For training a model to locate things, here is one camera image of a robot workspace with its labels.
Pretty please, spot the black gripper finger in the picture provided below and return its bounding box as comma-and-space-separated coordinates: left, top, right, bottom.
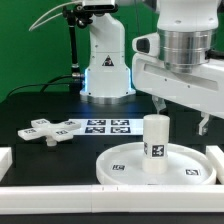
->
152, 96, 167, 114
198, 112, 210, 136

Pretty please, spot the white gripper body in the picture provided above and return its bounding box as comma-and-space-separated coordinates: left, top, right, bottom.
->
132, 53, 224, 119

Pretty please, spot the white round table top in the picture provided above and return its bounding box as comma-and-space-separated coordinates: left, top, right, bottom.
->
96, 142, 216, 185

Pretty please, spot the white cross-shaped table base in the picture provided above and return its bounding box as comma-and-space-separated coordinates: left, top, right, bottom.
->
18, 119, 81, 147

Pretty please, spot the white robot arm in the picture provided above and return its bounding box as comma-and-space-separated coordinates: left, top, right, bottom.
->
81, 0, 224, 135

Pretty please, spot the white right fence block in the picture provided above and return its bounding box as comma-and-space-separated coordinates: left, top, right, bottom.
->
206, 146, 224, 185

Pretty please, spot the white fence block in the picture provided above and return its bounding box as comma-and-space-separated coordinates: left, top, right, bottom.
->
0, 147, 12, 181
206, 146, 224, 185

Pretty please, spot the white marker sheet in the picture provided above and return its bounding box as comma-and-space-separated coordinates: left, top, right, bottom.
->
72, 119, 143, 135

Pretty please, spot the white left fence block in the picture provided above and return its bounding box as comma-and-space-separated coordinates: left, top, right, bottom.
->
0, 147, 12, 181

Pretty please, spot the white front fence rail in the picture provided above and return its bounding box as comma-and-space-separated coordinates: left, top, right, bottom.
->
0, 185, 224, 215

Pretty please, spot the black cable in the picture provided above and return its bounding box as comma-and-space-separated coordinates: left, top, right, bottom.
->
5, 74, 84, 99

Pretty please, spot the black camera stand pole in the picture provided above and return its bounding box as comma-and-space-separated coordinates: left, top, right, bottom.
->
62, 4, 92, 94

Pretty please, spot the white cable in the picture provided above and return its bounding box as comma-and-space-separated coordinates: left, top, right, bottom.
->
28, 0, 84, 32

